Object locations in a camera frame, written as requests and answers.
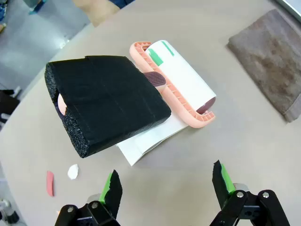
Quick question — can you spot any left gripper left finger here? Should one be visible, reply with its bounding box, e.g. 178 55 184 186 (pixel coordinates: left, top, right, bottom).
54 169 123 226

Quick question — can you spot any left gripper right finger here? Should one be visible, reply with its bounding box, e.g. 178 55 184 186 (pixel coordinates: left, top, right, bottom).
210 160 291 226

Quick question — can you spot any pink white lint roller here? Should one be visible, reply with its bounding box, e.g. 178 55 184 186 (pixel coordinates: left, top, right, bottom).
44 40 217 159

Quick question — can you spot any brown towel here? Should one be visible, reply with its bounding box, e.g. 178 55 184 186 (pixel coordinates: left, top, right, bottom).
227 8 301 123

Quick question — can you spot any person's right hand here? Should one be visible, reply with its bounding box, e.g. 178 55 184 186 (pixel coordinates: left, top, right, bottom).
79 0 121 27

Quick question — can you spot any white paper scrap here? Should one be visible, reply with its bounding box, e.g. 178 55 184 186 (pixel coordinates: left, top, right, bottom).
67 163 79 180

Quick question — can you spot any white lint roller stand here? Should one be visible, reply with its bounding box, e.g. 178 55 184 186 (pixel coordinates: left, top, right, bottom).
115 87 217 167

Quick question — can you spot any pink paper scrap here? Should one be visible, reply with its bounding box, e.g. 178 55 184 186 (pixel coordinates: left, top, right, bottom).
46 170 55 197

